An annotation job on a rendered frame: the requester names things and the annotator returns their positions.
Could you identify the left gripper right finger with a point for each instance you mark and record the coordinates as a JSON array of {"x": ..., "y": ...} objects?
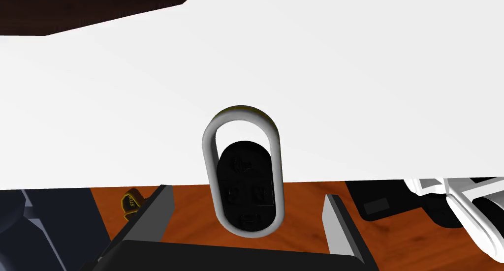
[{"x": 339, "y": 231}]

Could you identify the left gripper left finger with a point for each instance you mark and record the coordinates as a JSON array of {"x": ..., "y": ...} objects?
[{"x": 155, "y": 220}]

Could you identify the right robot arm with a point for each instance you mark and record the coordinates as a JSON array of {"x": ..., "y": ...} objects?
[{"x": 472, "y": 220}]

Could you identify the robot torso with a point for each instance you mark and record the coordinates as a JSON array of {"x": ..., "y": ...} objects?
[{"x": 67, "y": 223}]

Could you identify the white door leaf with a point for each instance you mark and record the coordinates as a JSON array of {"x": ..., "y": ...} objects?
[{"x": 354, "y": 86}]

